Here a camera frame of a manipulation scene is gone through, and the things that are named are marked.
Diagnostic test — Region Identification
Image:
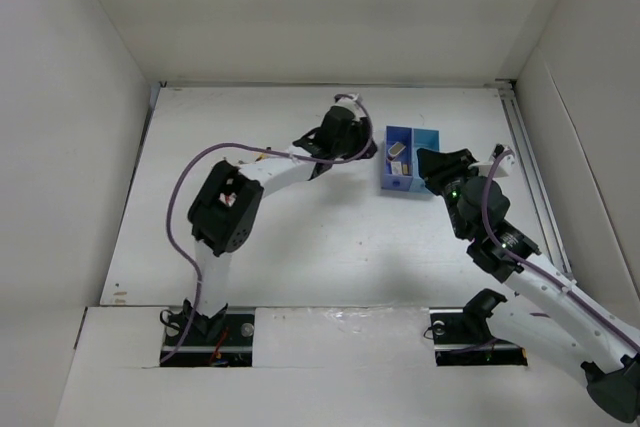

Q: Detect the yellow black utility knife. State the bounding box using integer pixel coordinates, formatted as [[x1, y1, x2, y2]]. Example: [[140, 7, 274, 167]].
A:
[[254, 153, 271, 162]]

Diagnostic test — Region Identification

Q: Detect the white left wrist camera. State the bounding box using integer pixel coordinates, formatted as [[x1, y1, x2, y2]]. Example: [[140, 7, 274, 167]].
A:
[[335, 94, 366, 118]]

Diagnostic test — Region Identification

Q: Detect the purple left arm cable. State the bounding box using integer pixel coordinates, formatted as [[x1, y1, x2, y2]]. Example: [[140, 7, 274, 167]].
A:
[[158, 93, 376, 366]]

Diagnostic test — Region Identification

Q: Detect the purple blue storage bin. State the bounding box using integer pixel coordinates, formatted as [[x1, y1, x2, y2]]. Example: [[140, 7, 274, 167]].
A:
[[381, 126, 411, 192]]

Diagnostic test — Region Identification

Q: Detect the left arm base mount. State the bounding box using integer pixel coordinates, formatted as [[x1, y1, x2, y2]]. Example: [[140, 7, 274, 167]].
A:
[[159, 300, 255, 368]]

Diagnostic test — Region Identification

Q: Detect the white staples box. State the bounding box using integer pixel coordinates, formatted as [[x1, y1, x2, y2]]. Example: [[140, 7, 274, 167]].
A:
[[391, 162, 403, 175]]

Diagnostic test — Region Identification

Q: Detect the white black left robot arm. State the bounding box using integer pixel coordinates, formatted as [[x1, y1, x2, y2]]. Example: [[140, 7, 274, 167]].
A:
[[187, 98, 377, 344]]

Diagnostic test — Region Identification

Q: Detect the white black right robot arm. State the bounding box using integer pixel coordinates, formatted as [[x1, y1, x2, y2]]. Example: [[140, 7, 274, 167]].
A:
[[417, 145, 639, 424]]

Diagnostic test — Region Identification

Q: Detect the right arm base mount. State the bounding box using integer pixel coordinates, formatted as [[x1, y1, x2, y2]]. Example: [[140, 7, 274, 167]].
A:
[[422, 289, 528, 367]]

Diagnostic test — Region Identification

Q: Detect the pink eraser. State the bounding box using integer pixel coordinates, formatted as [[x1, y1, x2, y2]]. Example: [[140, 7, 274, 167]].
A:
[[387, 142, 406, 159]]

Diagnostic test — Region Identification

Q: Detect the aluminium rail right edge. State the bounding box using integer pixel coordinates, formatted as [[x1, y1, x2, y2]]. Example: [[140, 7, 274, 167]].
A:
[[494, 80, 574, 279]]

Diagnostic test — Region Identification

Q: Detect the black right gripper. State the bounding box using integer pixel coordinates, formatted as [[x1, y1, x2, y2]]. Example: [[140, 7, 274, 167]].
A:
[[417, 146, 484, 239]]

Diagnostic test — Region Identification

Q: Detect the light blue storage bin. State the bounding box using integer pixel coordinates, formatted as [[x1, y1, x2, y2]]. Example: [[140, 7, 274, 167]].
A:
[[409, 128, 440, 195]]

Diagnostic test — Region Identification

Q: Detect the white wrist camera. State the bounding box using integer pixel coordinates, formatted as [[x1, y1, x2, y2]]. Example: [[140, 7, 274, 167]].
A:
[[469, 144, 516, 178], [335, 94, 366, 118]]

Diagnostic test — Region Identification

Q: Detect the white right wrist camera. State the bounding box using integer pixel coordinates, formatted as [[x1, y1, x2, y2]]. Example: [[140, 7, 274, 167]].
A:
[[469, 144, 516, 178]]

